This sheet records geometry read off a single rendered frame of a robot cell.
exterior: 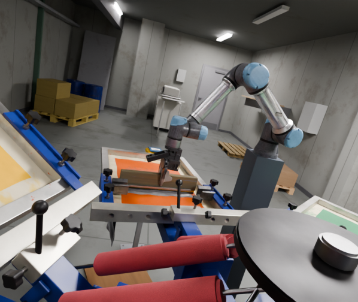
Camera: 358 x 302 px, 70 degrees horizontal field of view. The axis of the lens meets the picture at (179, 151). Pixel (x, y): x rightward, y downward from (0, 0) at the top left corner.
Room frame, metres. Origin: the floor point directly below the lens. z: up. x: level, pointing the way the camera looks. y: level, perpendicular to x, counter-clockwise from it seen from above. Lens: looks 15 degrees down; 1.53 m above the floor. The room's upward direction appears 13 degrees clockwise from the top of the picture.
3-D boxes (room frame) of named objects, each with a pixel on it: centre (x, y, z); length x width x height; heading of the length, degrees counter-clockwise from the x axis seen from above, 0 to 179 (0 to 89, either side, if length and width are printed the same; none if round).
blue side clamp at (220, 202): (1.22, -0.25, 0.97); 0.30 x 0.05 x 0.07; 21
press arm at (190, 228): (0.82, -0.10, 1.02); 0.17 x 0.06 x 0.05; 21
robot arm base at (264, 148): (1.59, -0.53, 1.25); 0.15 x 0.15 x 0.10
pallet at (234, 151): (6.65, -1.47, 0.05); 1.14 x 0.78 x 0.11; 9
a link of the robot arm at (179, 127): (1.25, 0.03, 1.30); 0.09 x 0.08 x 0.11; 110
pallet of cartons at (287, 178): (4.90, -1.78, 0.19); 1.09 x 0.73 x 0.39; 9
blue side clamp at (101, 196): (1.03, 0.27, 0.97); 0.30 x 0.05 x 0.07; 21
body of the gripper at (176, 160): (1.24, 0.03, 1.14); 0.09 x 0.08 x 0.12; 111
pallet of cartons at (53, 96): (6.10, 2.82, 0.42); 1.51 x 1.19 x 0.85; 9
